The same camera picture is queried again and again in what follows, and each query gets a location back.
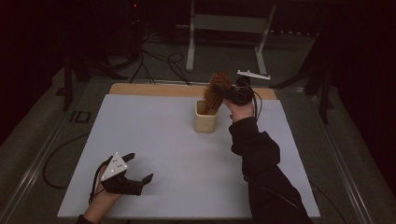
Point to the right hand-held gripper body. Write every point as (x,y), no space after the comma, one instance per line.
(243,93)

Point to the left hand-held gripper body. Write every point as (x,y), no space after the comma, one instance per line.
(113,169)

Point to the brown wooden paddle hairbrush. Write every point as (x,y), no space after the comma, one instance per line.
(216,90)

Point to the cream square holder cup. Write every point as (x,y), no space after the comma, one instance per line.
(205,124)

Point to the person's right hand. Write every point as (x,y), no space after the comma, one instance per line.
(241,112)

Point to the person's left hand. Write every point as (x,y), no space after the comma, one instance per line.
(101,202)

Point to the white table mat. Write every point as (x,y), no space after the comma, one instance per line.
(186,168)

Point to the light wooden table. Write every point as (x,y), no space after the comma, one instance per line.
(155,90)

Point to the black tripod stand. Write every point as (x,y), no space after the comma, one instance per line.
(323,84)
(68,81)

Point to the white metal stand frame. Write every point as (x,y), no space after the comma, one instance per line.
(229,23)

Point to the metal floor rail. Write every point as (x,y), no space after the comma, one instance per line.
(339,168)
(28,180)

